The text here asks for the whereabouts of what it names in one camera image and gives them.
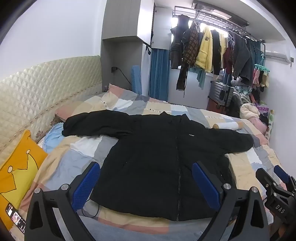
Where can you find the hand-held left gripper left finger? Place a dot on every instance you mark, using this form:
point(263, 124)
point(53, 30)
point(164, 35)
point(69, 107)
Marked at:
point(85, 185)

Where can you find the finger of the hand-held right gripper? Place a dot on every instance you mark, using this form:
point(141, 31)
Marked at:
point(266, 178)
point(282, 173)

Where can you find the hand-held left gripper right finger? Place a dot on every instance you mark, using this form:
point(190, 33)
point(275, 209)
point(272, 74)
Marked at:
point(205, 185)

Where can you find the black zip jacket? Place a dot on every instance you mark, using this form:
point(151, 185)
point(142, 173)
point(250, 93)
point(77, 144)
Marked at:
point(157, 150)

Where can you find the pile of mixed clothes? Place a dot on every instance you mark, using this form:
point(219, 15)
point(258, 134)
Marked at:
point(242, 95)

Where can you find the patchwork bed quilt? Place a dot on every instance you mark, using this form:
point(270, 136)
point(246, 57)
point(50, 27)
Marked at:
point(74, 162)

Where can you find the floral printed bag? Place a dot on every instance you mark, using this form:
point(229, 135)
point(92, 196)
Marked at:
point(270, 125)

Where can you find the light blue pillow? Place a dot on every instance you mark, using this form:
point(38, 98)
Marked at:
point(52, 139)

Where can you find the yellow printed pillow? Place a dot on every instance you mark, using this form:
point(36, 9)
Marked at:
point(20, 176)

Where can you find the cream plush blanket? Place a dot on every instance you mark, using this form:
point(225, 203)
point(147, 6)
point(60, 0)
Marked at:
point(249, 111)

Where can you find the black smartphone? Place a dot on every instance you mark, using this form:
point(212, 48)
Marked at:
point(15, 217)

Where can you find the red suitcase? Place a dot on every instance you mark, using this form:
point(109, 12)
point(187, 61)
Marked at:
point(215, 107)

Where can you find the silver ribbed suitcase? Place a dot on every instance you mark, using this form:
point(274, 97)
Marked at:
point(219, 91)

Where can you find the green sock drying hanger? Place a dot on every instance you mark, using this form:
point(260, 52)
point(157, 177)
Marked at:
point(261, 76)

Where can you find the cream quilted headboard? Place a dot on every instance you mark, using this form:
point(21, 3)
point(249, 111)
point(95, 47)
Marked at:
point(46, 88)

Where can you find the teal hanging cloth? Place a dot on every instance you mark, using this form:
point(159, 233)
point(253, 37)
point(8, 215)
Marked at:
point(200, 77)

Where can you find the dark fringed scarf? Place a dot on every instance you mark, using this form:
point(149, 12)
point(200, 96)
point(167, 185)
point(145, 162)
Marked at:
point(182, 77)

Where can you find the blue padded board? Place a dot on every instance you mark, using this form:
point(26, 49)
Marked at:
point(136, 80)

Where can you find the white air conditioner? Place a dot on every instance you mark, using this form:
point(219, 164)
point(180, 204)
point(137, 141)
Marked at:
point(277, 56)

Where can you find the blue curtain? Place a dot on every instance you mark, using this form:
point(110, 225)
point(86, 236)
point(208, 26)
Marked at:
point(159, 74)

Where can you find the grey denim hanging jacket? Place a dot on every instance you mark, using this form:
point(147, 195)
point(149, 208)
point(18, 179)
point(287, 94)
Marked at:
point(241, 58)

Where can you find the dark red hanging garment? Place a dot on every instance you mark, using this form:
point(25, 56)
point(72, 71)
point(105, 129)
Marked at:
point(227, 60)

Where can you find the black hanging coat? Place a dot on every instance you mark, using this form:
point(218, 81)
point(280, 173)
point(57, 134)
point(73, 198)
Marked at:
point(216, 53)

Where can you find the yellow hanging jacket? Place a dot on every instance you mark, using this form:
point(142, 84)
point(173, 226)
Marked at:
point(204, 51)

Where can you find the brown plaid hanging garment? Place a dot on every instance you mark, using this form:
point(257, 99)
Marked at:
point(192, 44)

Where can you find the dark hanging jacket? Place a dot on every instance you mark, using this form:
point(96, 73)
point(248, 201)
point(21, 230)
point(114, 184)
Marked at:
point(178, 44)

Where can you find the metal ceiling drying rack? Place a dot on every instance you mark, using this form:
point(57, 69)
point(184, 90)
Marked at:
point(215, 19)

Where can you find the grey wardrobe cabinet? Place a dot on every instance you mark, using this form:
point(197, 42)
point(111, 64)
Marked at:
point(124, 20)

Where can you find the black wall charger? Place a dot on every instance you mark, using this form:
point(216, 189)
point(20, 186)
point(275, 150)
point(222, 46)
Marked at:
point(114, 70)

